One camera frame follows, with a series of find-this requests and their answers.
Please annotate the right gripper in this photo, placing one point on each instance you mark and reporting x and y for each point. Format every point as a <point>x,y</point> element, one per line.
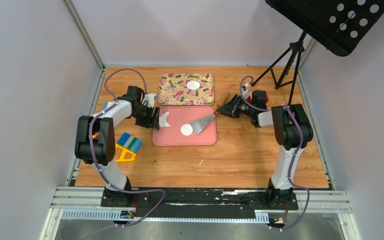
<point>231,108</point>

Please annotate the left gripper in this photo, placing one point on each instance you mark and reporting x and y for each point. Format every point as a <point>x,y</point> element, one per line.
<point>148,123</point>

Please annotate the white dough ball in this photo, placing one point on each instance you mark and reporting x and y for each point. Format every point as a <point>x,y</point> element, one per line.
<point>163,120</point>

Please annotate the pink plastic tray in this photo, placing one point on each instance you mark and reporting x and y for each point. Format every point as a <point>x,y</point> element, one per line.
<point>176,117</point>

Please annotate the floral cutting mat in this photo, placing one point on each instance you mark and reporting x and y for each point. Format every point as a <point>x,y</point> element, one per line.
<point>172,90</point>

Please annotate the wooden double-ended roller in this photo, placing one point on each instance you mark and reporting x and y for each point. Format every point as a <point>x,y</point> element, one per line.
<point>224,99</point>

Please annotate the round cut dough wrapper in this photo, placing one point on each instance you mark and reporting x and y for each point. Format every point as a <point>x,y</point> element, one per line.
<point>186,129</point>

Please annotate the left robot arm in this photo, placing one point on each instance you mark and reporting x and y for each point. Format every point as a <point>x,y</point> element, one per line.
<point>95,142</point>

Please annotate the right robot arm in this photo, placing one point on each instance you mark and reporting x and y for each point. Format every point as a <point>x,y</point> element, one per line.
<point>292,131</point>

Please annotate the flat white dough wrapper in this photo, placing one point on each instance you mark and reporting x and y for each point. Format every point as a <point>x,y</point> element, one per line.
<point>193,85</point>

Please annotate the red grid box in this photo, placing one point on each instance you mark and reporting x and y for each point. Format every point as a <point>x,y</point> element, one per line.
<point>259,97</point>

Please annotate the blue green toy brick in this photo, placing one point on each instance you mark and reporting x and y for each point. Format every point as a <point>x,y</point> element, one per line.
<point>129,142</point>

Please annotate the yellow triangular toy block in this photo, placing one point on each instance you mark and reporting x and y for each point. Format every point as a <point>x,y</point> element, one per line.
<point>123,154</point>

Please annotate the small blue white card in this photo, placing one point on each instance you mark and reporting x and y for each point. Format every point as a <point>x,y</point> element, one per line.
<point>106,105</point>

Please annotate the black music stand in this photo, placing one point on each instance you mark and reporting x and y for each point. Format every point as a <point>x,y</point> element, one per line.
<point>338,25</point>

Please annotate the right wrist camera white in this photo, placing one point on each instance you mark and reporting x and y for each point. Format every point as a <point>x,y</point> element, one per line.
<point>245,90</point>

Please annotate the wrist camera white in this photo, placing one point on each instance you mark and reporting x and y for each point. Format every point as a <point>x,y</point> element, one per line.
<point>245,90</point>
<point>149,100</point>

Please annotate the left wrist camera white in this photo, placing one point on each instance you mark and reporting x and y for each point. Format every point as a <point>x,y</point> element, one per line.
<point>149,100</point>

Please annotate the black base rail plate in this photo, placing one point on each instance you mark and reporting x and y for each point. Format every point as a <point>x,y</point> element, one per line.
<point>197,203</point>

